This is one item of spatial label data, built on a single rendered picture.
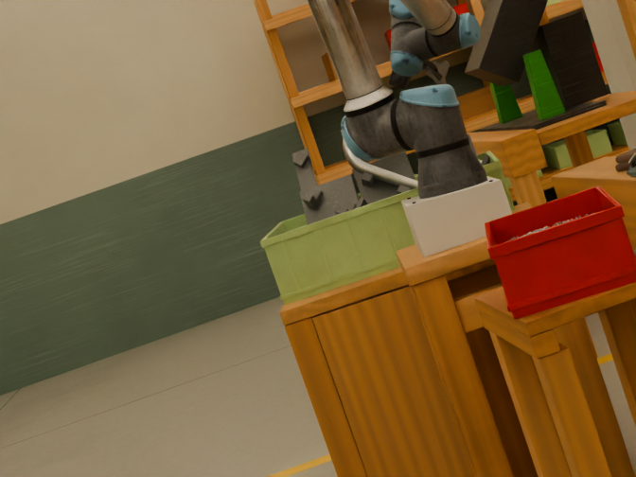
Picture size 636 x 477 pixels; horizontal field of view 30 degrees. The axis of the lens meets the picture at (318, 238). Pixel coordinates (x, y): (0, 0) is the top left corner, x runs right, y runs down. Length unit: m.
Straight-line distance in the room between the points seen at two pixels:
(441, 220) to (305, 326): 0.54
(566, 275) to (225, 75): 7.51
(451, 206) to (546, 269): 0.65
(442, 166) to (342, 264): 0.51
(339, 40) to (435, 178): 0.36
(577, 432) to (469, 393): 0.64
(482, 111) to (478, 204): 6.40
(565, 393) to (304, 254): 1.19
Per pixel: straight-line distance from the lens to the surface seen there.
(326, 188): 3.21
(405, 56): 2.78
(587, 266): 1.87
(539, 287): 1.87
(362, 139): 2.60
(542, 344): 1.84
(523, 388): 2.15
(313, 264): 2.92
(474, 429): 2.52
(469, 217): 2.49
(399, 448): 2.93
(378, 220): 2.90
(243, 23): 9.28
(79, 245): 9.35
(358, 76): 2.58
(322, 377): 2.89
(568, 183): 2.64
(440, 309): 2.46
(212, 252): 9.27
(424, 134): 2.53
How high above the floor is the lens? 1.19
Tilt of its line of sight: 5 degrees down
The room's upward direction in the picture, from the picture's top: 19 degrees counter-clockwise
